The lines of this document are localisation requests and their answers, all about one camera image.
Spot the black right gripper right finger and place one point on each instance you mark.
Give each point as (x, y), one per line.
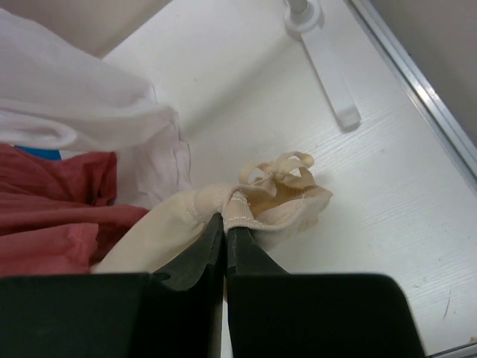
(272, 313)

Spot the beige trousers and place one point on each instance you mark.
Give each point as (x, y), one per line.
(274, 199)

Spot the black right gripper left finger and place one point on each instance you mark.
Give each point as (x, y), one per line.
(174, 311)

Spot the white clothes rack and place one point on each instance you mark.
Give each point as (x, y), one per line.
(305, 21)

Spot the white garment on hanger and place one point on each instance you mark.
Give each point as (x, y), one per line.
(55, 96)

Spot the red t-shirt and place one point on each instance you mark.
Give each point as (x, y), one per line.
(58, 216)

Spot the blue t-shirt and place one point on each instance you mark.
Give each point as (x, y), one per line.
(46, 154)

